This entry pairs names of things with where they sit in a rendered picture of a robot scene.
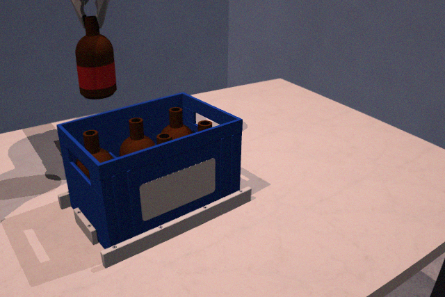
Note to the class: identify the dark blue plastic crate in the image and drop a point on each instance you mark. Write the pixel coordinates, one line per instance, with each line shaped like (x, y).
(132, 194)

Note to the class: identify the grey metal rail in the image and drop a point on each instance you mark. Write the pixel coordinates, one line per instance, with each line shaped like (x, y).
(160, 234)

